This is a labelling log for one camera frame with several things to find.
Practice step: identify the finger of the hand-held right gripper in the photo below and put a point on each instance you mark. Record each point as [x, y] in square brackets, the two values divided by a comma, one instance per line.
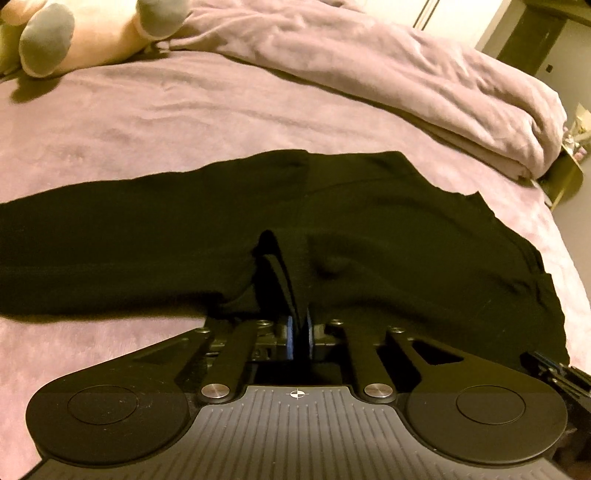
[542, 361]

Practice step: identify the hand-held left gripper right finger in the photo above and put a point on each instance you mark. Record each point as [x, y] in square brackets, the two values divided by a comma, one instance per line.
[308, 333]

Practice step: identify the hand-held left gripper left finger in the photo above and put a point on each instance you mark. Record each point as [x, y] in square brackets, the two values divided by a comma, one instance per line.
[290, 333]

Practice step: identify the black pants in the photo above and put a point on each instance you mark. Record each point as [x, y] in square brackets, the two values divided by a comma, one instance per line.
[161, 240]

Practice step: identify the gold bedside table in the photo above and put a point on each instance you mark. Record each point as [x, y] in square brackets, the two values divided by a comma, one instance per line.
[565, 180]

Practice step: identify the purple folded blanket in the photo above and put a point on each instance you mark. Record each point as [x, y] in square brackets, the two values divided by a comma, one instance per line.
[369, 60]

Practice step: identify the pink plush toy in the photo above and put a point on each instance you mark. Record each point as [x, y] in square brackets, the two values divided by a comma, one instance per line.
[106, 27]

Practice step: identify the olive green cushion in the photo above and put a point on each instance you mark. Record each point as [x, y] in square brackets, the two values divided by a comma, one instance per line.
[7, 50]

